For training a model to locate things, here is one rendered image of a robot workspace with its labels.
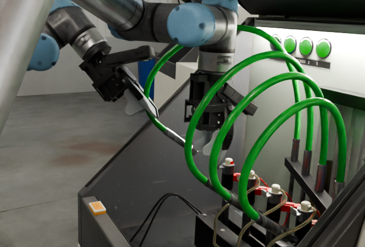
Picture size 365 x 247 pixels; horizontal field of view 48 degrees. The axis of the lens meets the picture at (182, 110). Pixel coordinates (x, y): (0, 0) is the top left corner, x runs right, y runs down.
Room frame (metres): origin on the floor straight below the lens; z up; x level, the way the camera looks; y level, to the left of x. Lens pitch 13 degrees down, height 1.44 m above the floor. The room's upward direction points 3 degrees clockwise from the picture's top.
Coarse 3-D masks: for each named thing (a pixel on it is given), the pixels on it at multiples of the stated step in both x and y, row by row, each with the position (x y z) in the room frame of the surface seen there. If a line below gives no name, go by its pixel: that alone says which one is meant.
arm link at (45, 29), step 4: (48, 24) 0.96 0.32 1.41; (44, 28) 0.95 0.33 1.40; (48, 28) 0.95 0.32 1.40; (52, 28) 0.95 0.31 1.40; (48, 32) 0.95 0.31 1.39; (52, 32) 0.95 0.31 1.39; (52, 36) 0.95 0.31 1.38; (56, 36) 0.96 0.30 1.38; (56, 40) 0.96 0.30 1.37; (60, 40) 0.96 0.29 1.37; (60, 44) 0.97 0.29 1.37; (64, 44) 0.98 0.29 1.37; (60, 48) 0.98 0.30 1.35; (28, 68) 0.94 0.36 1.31
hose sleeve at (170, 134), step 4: (168, 128) 0.94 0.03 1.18; (164, 132) 0.93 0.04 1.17; (168, 132) 0.93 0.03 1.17; (172, 132) 0.94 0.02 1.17; (168, 136) 0.94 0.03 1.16; (172, 136) 0.94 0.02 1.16; (176, 136) 0.94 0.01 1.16; (176, 140) 0.94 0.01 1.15; (180, 140) 0.94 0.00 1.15; (184, 140) 0.94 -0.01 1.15; (180, 144) 0.94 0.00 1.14; (184, 144) 0.94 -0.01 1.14
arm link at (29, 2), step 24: (0, 0) 0.34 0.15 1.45; (24, 0) 0.35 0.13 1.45; (48, 0) 0.38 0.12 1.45; (0, 24) 0.33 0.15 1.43; (24, 24) 0.35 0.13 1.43; (0, 48) 0.33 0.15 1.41; (24, 48) 0.35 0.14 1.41; (0, 72) 0.32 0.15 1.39; (24, 72) 0.36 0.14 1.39; (0, 96) 0.32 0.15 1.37; (0, 120) 0.33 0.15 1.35
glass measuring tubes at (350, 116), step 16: (336, 96) 0.94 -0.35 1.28; (352, 96) 0.90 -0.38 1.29; (352, 112) 0.92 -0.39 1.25; (320, 128) 0.98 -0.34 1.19; (336, 128) 0.94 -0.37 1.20; (352, 128) 0.92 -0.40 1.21; (336, 144) 0.95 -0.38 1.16; (352, 144) 0.89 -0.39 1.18; (336, 160) 0.95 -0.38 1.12; (352, 160) 0.89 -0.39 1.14; (352, 176) 0.88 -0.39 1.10
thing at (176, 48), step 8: (240, 24) 0.96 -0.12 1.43; (256, 32) 0.96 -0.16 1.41; (264, 32) 0.96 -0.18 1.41; (272, 40) 0.96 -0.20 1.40; (176, 48) 0.94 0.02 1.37; (280, 48) 0.96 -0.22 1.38; (168, 56) 0.94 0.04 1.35; (160, 64) 0.93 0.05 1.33; (288, 64) 0.97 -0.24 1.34; (152, 72) 0.93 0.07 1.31; (152, 80) 0.93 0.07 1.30; (296, 80) 0.97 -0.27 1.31; (144, 88) 0.93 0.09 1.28; (296, 88) 0.97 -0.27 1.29; (296, 96) 0.97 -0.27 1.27; (152, 120) 0.93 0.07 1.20; (296, 120) 0.97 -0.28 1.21; (160, 128) 0.93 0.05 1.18; (296, 128) 0.97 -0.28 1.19; (296, 136) 0.97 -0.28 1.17
